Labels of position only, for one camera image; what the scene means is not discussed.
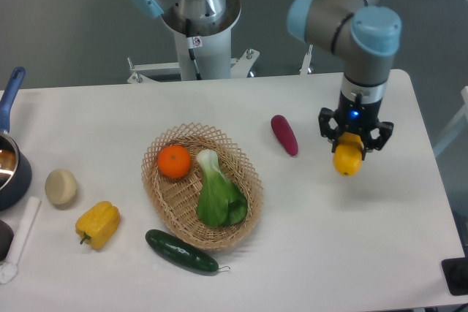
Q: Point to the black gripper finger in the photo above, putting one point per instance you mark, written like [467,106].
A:
[331,126]
[375,136]

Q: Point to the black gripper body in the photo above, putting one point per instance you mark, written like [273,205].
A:
[354,115]

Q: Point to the yellow mango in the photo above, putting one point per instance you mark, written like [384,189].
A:
[347,158]

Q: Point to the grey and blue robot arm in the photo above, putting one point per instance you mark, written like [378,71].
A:
[360,32]

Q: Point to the purple sweet potato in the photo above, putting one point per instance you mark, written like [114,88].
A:
[284,134]

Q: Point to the green bok choy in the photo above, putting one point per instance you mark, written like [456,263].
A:
[221,202]

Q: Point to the black device at edge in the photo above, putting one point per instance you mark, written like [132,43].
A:
[455,273]

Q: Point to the orange tangerine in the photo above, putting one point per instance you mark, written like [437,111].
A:
[174,161]

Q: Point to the woven wicker basket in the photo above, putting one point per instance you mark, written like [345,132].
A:
[175,200]

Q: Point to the dark green cucumber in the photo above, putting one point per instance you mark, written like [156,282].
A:
[176,251]

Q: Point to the yellow bell pepper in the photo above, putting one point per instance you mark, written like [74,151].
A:
[98,224]

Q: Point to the beige round potato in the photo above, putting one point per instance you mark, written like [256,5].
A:
[60,186]

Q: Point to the dark round object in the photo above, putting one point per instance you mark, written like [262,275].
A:
[6,238]

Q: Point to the white frame at right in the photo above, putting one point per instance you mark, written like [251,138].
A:
[456,125]

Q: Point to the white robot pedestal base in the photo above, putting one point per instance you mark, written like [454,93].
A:
[202,31]

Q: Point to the blue saucepan with handle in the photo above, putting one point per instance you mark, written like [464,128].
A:
[16,171]

